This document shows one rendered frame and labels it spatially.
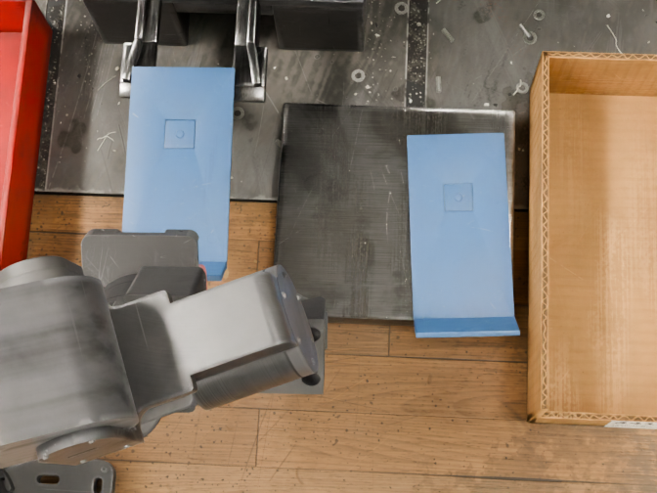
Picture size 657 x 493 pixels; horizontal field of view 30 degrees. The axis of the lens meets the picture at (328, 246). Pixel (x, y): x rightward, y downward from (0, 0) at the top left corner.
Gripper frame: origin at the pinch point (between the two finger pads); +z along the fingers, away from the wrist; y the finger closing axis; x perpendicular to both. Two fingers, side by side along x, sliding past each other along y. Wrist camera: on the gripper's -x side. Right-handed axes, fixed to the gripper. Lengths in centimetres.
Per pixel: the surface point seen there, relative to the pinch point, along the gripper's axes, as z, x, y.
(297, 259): 8.6, -8.1, -1.8
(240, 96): 8.5, -4.2, 9.9
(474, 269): 7.7, -20.6, -2.1
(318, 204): 10.7, -9.5, 1.7
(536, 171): 9.5, -24.8, 4.6
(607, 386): 5.0, -29.9, -9.7
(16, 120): 10.2, 11.7, 7.8
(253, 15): 10.8, -5.0, 15.2
